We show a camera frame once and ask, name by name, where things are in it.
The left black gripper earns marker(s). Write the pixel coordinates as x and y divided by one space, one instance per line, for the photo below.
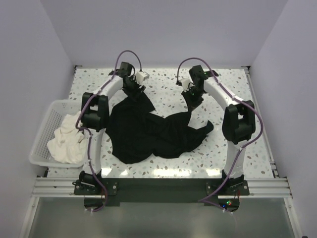
134 92

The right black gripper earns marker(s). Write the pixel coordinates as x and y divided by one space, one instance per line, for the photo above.
189 102

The black t shirt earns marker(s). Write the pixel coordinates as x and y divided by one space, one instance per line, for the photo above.
136 133

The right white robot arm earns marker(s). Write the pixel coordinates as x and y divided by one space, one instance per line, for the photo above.
238 123

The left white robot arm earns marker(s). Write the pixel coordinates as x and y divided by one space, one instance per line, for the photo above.
94 118

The white t shirt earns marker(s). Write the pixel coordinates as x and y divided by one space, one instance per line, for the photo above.
69 144

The white plastic laundry basket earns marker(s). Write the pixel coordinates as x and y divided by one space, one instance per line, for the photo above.
53 118

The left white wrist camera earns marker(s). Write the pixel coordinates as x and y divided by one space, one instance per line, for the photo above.
141 76

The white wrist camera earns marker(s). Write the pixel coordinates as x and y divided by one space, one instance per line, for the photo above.
185 83
141 76

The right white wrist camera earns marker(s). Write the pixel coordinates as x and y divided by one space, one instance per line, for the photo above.
185 83

